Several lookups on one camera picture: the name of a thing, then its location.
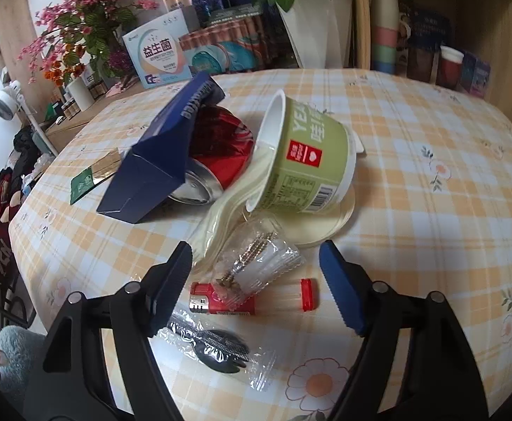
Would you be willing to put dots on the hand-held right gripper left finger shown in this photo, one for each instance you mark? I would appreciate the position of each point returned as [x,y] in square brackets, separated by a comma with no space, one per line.
[172,285]

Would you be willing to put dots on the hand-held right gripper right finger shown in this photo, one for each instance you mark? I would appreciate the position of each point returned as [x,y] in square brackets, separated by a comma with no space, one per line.
[344,289]

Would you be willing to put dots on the clear tube with red cap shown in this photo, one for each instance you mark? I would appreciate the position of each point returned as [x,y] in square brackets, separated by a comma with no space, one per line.
[308,294]

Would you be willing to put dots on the small red battery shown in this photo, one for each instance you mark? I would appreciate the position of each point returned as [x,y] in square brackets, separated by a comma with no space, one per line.
[207,302]

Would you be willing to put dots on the black fork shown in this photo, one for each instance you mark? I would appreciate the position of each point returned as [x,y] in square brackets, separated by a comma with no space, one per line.
[221,351]

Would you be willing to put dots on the clear bag of screws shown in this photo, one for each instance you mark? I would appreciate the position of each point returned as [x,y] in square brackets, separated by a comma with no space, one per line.
[256,263]

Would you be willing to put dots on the navy cardboard box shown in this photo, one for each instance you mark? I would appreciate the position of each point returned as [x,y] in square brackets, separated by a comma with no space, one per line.
[159,162]

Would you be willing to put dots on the green instant noodle cup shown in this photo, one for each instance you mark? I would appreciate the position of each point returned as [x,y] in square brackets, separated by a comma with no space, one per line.
[308,162]

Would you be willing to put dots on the green sachet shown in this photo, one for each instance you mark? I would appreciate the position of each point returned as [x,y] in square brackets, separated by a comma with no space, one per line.
[85,184]

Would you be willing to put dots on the cream plastic cup lid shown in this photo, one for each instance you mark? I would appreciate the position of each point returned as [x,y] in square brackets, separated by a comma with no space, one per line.
[322,230]

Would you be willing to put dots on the table with plaid floral tablecloth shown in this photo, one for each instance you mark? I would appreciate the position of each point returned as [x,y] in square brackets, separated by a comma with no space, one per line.
[414,228]

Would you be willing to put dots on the crushed red drink can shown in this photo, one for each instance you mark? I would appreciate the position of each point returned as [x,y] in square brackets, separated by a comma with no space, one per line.
[225,149]

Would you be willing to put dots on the grey fluffy slipper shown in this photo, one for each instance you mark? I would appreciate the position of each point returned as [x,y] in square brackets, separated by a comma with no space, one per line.
[19,359]

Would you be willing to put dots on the low wooden cabinet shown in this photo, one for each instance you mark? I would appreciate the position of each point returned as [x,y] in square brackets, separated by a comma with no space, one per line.
[76,127]

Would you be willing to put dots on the pile of clothes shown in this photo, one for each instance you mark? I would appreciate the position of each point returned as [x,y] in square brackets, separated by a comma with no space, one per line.
[14,184]

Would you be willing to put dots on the pink cloth item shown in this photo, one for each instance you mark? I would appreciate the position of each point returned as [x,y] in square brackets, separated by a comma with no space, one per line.
[124,88]

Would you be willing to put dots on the row of small brown bottles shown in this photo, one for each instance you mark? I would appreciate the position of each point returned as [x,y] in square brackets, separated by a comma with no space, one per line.
[69,107]

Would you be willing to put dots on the white cylindrical vase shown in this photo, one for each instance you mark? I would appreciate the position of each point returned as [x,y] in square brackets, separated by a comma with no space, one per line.
[80,94]

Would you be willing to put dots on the white and blue supplement box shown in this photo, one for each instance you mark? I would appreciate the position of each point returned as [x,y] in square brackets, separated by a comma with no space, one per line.
[159,57]

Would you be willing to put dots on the purple artificial flowers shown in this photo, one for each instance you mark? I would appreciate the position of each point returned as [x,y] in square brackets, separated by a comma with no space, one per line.
[121,61]

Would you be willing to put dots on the pink and teal gift box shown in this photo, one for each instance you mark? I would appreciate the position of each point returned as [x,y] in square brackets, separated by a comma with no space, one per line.
[229,52]

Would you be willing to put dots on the orange artificial flowers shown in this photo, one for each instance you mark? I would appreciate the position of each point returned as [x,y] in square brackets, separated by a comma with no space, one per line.
[65,68]

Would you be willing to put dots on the brown cup with white rim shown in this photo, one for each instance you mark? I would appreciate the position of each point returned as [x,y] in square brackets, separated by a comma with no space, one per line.
[449,70]

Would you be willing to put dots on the white desk fan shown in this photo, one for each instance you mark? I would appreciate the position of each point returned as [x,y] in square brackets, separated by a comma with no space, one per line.
[6,103]

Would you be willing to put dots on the white faceted flower pot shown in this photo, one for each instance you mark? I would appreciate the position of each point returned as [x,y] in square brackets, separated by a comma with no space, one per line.
[313,35]

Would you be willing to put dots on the stack of pastel cups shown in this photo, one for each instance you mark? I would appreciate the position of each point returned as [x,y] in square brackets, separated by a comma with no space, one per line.
[384,30]

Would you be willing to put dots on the black box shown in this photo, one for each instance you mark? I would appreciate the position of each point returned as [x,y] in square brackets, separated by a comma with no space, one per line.
[234,16]

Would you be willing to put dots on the dark blue illustrated box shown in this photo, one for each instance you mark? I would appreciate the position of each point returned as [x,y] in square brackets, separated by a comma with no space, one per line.
[427,26]

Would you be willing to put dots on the pink blossom bouquet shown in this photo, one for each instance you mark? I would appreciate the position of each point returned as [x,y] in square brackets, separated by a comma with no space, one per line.
[89,13]

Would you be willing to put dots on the wooden shelf unit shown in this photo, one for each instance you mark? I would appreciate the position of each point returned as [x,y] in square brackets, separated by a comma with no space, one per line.
[493,30]

